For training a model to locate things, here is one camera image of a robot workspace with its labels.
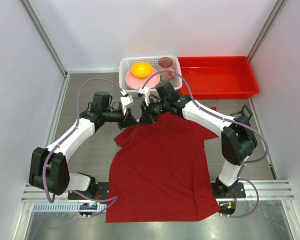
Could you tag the red plastic tray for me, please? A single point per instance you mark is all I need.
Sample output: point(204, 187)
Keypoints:
point(219, 77)

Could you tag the pink plate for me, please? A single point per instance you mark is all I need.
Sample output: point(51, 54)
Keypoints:
point(134, 82)

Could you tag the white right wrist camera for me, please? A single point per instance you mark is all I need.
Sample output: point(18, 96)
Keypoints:
point(144, 92)

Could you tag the white perforated plastic basket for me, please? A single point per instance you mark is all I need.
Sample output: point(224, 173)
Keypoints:
point(128, 62)

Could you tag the pink floral mug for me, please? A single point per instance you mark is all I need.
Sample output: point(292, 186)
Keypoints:
point(165, 63)

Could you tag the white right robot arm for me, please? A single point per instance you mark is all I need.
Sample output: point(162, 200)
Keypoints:
point(238, 142)

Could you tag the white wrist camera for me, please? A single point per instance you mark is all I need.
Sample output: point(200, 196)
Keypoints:
point(126, 101)
point(144, 92)

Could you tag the red t-shirt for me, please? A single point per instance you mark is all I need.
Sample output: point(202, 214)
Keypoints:
point(160, 173)

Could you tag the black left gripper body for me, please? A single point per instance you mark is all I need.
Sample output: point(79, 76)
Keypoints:
point(121, 124)

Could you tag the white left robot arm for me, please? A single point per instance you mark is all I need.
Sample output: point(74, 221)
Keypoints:
point(49, 165)

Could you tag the black brooch box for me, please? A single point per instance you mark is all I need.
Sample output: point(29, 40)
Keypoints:
point(245, 111)

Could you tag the aluminium front rail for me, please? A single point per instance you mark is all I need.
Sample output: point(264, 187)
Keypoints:
point(263, 190)

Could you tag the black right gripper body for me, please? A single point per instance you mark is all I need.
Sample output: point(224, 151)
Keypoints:
point(152, 110)

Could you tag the orange plastic bowl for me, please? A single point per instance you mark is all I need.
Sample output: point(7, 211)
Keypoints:
point(141, 69)

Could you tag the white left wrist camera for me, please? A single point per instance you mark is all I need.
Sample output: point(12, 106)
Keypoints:
point(126, 101)

